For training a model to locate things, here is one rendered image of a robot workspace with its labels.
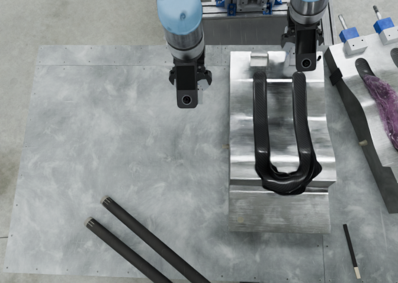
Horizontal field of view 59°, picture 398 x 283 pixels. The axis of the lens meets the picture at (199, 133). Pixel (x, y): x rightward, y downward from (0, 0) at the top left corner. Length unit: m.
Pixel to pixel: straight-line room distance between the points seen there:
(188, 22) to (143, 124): 0.52
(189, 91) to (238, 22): 1.16
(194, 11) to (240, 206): 0.54
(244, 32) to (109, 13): 0.86
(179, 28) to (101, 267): 0.70
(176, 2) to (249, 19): 1.30
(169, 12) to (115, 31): 1.60
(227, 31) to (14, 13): 1.33
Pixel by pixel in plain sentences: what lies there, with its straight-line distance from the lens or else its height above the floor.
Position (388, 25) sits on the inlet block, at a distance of 1.21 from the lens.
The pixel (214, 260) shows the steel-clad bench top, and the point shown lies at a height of 0.80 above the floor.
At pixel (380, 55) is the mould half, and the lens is 1.16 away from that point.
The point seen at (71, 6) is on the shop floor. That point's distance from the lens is 2.38.
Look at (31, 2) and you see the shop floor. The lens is 2.51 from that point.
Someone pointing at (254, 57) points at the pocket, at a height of 0.86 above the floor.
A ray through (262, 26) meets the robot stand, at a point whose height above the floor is 0.21.
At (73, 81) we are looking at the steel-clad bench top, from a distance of 1.19.
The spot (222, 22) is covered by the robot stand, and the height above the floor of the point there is 0.21.
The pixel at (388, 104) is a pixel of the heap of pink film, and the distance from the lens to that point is 1.03.
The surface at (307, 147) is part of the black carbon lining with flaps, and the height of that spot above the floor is 0.92.
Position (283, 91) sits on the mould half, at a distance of 1.00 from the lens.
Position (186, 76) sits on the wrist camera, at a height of 1.11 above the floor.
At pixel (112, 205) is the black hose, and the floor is 0.84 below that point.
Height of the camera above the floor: 1.81
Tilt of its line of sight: 75 degrees down
